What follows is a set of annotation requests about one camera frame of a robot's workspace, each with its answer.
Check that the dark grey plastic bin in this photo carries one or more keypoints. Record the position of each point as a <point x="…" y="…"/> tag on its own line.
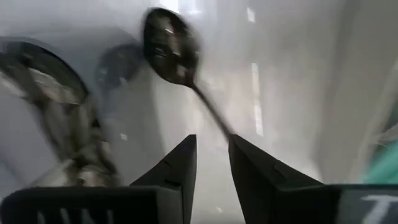
<point x="280" y="93"/>

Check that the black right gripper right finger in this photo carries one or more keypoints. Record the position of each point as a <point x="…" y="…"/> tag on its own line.
<point x="252" y="174"/>

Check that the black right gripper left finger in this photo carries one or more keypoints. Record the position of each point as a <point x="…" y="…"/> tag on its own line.
<point x="183" y="165"/>

